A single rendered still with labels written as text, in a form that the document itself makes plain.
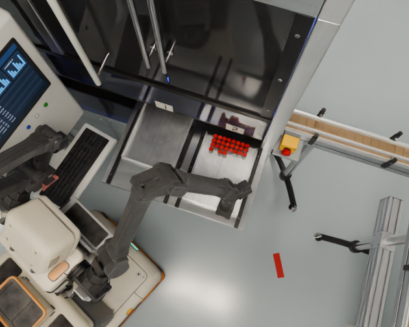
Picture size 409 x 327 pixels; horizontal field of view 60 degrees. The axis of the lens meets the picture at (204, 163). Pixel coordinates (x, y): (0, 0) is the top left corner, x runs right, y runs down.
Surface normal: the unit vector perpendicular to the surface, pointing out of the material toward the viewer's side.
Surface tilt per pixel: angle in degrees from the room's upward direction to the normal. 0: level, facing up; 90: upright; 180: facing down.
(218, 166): 0
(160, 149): 0
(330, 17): 90
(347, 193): 0
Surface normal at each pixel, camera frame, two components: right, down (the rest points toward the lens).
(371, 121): 0.00, -0.29
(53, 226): 0.45, -0.69
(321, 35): -0.32, 0.90
